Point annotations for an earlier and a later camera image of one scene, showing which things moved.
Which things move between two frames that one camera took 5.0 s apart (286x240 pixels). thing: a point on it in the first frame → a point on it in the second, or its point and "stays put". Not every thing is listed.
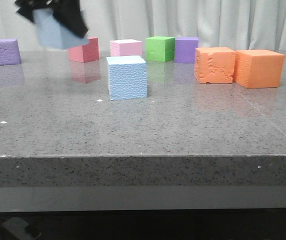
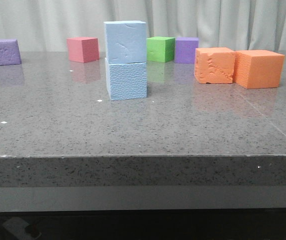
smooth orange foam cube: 258,68 stays put
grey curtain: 245,25 stays put
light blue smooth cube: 51,34 → 125,41
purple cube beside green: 185,49 stays put
